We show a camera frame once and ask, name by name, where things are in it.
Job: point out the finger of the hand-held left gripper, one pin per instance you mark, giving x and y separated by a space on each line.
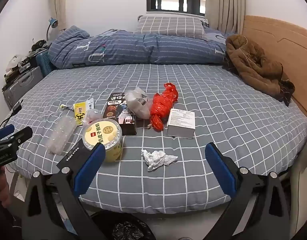
21 133
6 130

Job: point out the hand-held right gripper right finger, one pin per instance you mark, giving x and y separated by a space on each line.
219 165

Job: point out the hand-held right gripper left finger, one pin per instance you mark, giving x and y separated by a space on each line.
92 165

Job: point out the clear plastic bag red print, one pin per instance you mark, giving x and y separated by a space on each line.
93 116

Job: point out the brown cookie box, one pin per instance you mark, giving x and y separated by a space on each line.
113 108

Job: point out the bin with black bag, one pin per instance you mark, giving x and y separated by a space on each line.
123 227

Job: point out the person's left hand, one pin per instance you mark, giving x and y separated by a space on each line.
2 185

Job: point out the bed with grey checked sheet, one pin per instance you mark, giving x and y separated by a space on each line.
193 155

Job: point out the clear plastic bubble tray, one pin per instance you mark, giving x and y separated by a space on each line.
59 136

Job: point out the grey suitcase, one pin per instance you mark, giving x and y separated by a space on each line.
23 85

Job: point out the torn yellow wrapper scrap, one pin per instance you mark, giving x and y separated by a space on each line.
66 107

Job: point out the yellow snack packet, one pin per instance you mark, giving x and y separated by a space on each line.
79 112

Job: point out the white cardboard box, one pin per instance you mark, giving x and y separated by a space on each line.
181 122

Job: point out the crumpled white tissue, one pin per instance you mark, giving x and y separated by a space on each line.
157 158

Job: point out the teal plastic crate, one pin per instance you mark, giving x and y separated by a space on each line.
44 62

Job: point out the white filled plastic bag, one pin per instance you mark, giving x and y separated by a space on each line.
139 102

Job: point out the dark desk clutter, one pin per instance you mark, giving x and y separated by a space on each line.
39 45

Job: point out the brown quilted jacket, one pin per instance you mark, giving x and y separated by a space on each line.
253 62

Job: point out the blue desk lamp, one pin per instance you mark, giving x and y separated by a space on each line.
53 23

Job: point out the blue striped quilt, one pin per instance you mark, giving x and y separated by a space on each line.
143 47

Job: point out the beige curtain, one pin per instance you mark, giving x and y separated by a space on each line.
228 2
58 2

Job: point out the wooden headboard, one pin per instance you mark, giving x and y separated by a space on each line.
288 45

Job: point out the grey checked pillow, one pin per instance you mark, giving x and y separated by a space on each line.
168 27

